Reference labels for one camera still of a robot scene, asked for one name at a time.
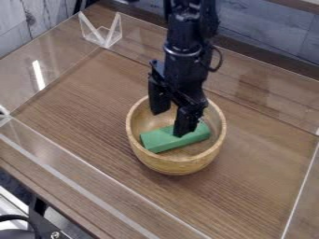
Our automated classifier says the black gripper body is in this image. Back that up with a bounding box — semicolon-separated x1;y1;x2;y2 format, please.
147;46;210;108

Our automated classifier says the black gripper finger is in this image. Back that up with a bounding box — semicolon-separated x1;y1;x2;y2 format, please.
149;79;171;115
174;105;203;137

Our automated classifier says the green rectangular block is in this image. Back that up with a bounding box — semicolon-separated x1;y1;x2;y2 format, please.
141;122;211;153

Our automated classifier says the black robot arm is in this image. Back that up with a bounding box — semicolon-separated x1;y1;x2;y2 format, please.
149;0;222;137

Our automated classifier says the wooden bowl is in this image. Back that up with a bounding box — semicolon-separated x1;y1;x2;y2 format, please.
126;96;227;176

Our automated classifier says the clear acrylic corner bracket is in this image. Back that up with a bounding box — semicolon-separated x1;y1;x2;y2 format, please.
79;12;122;49

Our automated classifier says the black table leg bracket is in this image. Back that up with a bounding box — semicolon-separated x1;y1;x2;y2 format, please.
29;196;71;239

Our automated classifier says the black cable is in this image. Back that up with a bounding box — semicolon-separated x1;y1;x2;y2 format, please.
0;214;31;223

